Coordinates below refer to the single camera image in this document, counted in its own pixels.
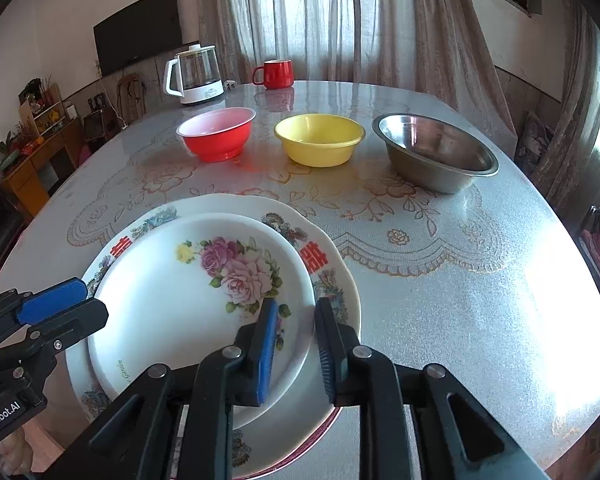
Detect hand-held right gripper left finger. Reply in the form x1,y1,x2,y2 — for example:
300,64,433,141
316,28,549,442
32,298,279,480

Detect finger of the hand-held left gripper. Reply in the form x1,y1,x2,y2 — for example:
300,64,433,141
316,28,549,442
0,277,88,346
10,299,109,363

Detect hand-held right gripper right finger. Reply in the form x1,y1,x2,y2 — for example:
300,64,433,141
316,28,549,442
314,298,551,480

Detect large purple floral rim plate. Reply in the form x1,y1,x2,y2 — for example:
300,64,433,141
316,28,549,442
252,405,343,480

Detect small pink rose plate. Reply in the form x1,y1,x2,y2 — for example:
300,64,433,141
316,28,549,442
87,213,317,431

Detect plate with red characters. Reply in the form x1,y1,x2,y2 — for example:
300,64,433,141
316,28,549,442
65,193,362,480

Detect yellow plastic bowl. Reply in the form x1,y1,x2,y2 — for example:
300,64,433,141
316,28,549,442
274,113,366,168

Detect stainless steel bowl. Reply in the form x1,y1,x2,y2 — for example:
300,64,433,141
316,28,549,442
371,113,500,194

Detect red plastic bowl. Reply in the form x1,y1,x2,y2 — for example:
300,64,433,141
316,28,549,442
176,107,257,163

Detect person's left hand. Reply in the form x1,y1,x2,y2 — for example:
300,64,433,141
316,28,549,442
0,432,35,477

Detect wooden cabinet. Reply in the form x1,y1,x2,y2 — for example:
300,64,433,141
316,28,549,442
0,117,86,218

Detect dark box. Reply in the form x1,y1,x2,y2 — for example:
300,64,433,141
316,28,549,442
82,110,106,141

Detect cluttered wooden shelf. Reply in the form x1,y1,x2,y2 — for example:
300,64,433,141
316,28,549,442
19,77,66,141

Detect wooden chair back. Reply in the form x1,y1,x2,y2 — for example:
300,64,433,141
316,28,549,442
117,74,148,126

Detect white glass electric kettle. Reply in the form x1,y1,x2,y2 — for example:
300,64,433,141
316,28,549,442
163,44,226,106

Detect red mug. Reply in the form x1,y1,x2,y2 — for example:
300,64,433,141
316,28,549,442
251,59,295,90

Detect patterned bag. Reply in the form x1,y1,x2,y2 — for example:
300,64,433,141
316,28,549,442
514,110,556,176

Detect wide beige sheer curtain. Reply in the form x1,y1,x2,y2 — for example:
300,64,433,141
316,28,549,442
195,0,518,126

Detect narrow beige sheer curtain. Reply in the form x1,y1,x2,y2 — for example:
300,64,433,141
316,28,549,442
530,0,600,211

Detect black wall television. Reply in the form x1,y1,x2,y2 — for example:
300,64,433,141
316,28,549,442
93,0,183,77

